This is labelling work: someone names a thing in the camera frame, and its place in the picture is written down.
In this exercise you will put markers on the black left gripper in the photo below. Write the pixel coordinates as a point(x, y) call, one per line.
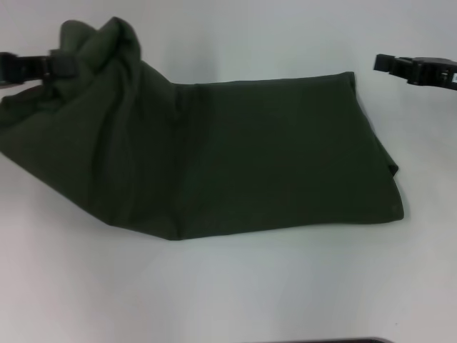
point(10, 69)

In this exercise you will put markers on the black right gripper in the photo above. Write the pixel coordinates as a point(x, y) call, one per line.
point(433, 71)

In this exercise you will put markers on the dark green printed t-shirt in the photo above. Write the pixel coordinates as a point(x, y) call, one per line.
point(232, 143)

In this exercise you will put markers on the dark rounded robot base edge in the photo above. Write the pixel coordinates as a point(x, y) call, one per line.
point(342, 341)

